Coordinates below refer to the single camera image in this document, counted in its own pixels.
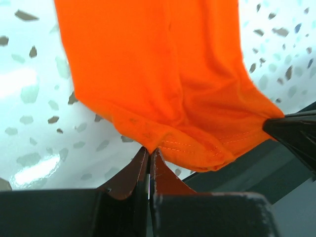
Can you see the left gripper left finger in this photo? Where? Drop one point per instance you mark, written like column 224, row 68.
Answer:
column 117, row 208

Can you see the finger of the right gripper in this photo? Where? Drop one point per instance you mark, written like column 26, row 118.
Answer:
column 297, row 132

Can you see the orange t-shirt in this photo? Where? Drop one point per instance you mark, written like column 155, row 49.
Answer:
column 168, row 74

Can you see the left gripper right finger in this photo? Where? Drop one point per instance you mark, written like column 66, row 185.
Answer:
column 179, row 211

